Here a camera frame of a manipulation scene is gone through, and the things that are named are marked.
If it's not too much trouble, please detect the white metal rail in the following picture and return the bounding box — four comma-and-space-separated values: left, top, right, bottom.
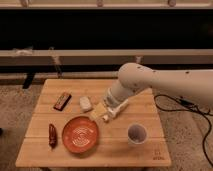
0, 49, 213, 66

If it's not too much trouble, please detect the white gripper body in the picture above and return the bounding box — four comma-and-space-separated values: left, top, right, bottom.
102, 100, 129, 122

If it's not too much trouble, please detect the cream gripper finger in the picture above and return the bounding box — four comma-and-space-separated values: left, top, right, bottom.
90, 103, 107, 121

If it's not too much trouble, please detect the wooden table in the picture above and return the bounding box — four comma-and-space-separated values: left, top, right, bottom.
16, 79, 171, 167

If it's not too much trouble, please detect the black power cable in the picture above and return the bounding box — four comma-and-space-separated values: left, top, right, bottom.
153, 94, 213, 168

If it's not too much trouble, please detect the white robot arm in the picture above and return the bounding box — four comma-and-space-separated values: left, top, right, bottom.
90, 63, 213, 120

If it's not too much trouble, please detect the brown chocolate bar wrapper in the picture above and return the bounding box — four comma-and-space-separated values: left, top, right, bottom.
53, 92, 71, 111

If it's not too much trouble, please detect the white paper cup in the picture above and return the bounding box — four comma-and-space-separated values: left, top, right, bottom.
127, 123, 147, 146

